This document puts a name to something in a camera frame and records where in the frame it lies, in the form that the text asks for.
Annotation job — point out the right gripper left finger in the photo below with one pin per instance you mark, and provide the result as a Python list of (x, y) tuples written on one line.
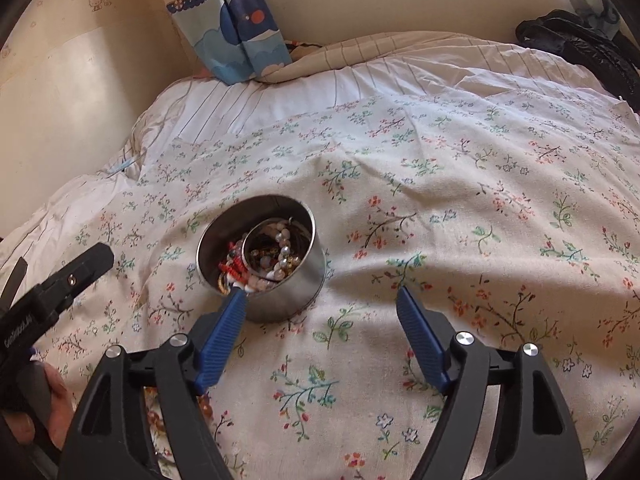
[(110, 438)]

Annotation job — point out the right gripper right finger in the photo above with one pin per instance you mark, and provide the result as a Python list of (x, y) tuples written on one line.
[(534, 436)]

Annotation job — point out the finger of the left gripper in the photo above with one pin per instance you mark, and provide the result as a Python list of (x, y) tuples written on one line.
[(75, 272)]

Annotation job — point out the person's left hand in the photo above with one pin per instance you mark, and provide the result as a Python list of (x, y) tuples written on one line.
[(62, 413)]

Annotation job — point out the round silver metal tin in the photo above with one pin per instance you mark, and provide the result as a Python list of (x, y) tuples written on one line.
[(269, 246)]

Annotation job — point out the floral bed cloth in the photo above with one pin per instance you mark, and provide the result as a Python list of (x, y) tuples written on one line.
[(335, 391)]

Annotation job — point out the white striped duvet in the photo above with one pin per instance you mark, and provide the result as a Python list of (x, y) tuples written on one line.
[(492, 148)]

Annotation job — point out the sailboat whale curtain left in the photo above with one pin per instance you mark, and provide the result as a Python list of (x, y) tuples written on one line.
[(236, 40)]

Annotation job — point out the beige striped pillow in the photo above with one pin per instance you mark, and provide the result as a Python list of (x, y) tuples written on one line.
[(316, 60)]

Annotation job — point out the black jacket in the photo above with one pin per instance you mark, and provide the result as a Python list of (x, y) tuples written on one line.
[(614, 62)]

